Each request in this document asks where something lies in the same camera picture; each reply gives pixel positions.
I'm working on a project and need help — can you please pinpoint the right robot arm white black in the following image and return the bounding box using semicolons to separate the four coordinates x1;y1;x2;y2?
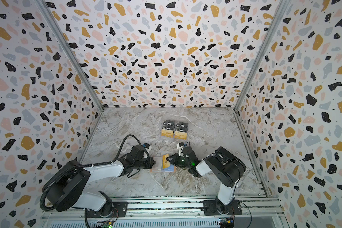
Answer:
166;146;247;215

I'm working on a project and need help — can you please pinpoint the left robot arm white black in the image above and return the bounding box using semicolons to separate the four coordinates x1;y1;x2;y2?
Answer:
40;143;156;217

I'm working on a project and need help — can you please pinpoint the clear acrylic card stand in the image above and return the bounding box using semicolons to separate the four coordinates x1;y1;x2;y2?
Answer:
161;119;189;140

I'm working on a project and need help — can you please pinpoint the black VIP card right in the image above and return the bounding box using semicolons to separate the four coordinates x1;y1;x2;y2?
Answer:
175;122;189;133

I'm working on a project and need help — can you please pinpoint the black vip card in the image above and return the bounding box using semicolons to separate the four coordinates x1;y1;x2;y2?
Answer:
161;120;175;138
175;122;189;133

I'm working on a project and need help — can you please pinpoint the black VIP card left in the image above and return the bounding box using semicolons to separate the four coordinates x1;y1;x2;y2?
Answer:
161;120;175;138

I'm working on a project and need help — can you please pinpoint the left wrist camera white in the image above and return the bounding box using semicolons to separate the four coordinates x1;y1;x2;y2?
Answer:
142;143;152;153

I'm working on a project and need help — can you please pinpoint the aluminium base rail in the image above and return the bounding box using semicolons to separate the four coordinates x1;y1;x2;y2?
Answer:
38;194;289;228

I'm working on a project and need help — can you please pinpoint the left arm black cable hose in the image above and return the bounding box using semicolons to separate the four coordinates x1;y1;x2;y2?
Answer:
39;134;143;211

